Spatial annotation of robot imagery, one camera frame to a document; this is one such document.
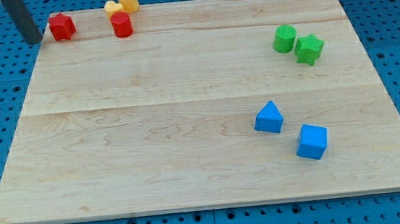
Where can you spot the light wooden board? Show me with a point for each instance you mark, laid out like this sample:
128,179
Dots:
163,121

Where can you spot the red cylinder block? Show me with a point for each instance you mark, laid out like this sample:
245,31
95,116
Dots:
121,24

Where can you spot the blue cube block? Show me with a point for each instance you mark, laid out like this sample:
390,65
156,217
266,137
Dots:
312,141

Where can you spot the red star block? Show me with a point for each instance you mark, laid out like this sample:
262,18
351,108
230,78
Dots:
61,27

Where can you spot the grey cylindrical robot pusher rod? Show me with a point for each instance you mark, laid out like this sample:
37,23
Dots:
23,21

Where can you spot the yellow heart block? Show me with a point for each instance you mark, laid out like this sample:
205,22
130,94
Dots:
111,7

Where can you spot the yellow hexagon block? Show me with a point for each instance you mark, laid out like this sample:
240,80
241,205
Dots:
130,6

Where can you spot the blue triangle block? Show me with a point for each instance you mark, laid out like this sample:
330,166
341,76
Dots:
269,119

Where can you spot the green cylinder block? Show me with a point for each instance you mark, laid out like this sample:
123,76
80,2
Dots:
284,38

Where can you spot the green star block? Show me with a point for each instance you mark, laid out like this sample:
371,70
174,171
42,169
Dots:
308,49

